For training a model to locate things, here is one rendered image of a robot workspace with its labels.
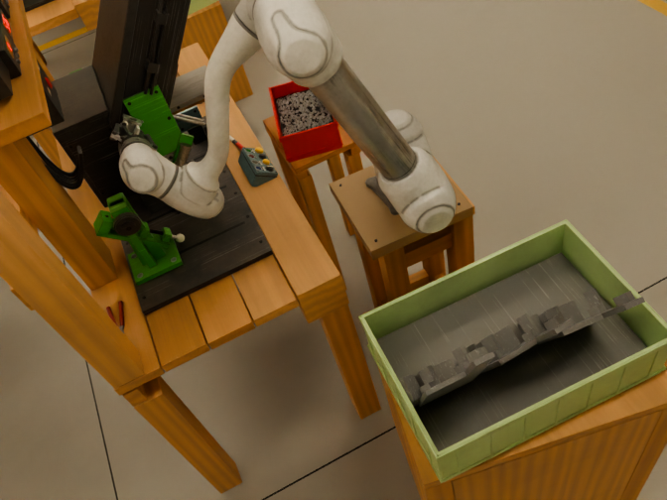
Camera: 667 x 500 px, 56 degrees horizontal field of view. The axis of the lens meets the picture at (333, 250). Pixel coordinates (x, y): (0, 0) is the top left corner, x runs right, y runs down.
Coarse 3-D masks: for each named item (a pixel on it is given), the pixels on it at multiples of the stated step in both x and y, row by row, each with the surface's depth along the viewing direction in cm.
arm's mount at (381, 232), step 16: (352, 176) 204; (368, 176) 203; (336, 192) 200; (352, 192) 199; (368, 192) 198; (352, 208) 195; (368, 208) 193; (384, 208) 192; (464, 208) 186; (352, 224) 193; (368, 224) 189; (384, 224) 188; (400, 224) 187; (368, 240) 185; (384, 240) 184; (400, 240) 184; (416, 240) 187
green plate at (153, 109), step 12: (132, 96) 188; (144, 96) 189; (156, 96) 191; (132, 108) 190; (144, 108) 191; (156, 108) 192; (168, 108) 194; (144, 120) 193; (156, 120) 194; (168, 120) 195; (144, 132) 195; (156, 132) 196; (168, 132) 197; (180, 132) 198; (156, 144) 198; (168, 144) 199
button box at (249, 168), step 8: (248, 152) 212; (256, 152) 213; (264, 152) 216; (240, 160) 214; (248, 160) 209; (256, 160) 210; (248, 168) 209; (264, 168) 207; (248, 176) 209; (256, 176) 205; (264, 176) 206; (272, 176) 208; (256, 184) 207
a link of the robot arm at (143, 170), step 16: (144, 144) 165; (128, 160) 155; (144, 160) 155; (160, 160) 160; (128, 176) 154; (144, 176) 154; (160, 176) 157; (176, 176) 163; (144, 192) 156; (160, 192) 162
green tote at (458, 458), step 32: (512, 256) 168; (544, 256) 174; (576, 256) 169; (448, 288) 166; (480, 288) 172; (608, 288) 159; (384, 320) 165; (640, 320) 152; (640, 352) 140; (576, 384) 138; (608, 384) 145; (416, 416) 141; (512, 416) 137; (544, 416) 143; (448, 448) 135; (480, 448) 142
